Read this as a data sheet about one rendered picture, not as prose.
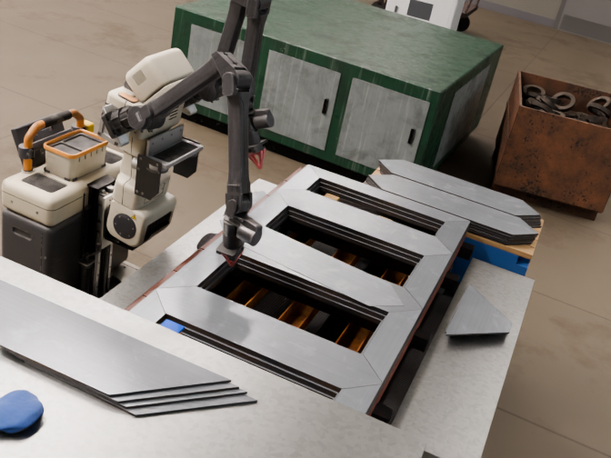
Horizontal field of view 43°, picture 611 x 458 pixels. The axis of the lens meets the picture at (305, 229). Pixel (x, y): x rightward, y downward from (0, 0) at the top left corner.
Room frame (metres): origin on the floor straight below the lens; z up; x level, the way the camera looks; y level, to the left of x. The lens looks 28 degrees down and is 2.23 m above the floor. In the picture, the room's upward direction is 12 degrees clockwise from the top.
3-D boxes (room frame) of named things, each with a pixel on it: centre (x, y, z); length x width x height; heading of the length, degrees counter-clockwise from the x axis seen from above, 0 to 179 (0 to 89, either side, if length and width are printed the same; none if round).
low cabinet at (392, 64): (5.96, -0.02, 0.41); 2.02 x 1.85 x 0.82; 70
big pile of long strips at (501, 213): (3.17, -0.62, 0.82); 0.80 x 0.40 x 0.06; 73
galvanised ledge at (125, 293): (2.61, 0.35, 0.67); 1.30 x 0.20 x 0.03; 163
